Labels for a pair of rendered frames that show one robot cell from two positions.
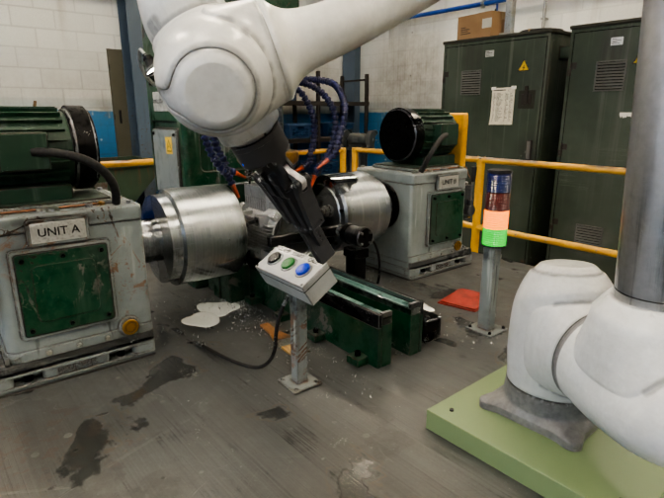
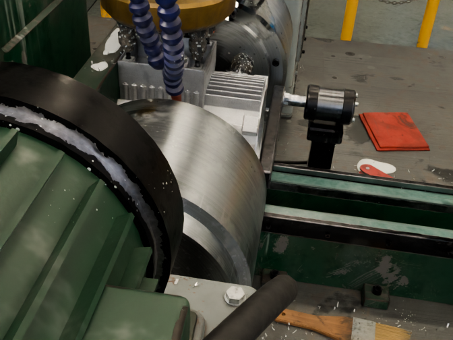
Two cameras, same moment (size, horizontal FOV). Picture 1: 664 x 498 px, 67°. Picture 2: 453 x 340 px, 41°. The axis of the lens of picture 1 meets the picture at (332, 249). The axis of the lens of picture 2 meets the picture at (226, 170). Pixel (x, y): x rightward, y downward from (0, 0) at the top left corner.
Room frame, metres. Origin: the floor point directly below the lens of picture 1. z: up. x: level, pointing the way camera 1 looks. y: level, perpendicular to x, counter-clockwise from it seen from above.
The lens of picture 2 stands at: (0.88, 0.68, 1.51)
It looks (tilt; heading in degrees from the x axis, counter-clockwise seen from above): 36 degrees down; 315
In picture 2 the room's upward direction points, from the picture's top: 4 degrees clockwise
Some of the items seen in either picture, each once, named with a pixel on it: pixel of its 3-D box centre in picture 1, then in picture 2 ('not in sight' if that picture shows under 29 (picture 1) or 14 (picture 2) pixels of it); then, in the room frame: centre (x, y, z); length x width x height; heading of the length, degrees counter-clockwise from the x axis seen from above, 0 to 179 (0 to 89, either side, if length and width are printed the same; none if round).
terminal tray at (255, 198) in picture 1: (269, 196); (168, 73); (1.50, 0.19, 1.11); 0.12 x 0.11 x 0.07; 38
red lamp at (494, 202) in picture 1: (497, 201); not in sight; (1.23, -0.41, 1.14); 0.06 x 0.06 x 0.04
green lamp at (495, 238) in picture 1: (494, 236); not in sight; (1.23, -0.41, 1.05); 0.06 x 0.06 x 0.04
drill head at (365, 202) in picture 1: (350, 209); (224, 40); (1.65, -0.06, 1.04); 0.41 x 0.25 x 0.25; 128
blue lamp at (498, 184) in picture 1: (499, 182); not in sight; (1.23, -0.41, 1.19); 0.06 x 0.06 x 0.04
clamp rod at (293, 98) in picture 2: not in sight; (304, 101); (1.43, -0.04, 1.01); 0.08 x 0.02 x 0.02; 38
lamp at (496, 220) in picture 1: (495, 218); not in sight; (1.23, -0.41, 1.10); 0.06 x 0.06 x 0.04
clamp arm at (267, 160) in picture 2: (307, 235); (272, 131); (1.39, 0.07, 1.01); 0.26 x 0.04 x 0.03; 128
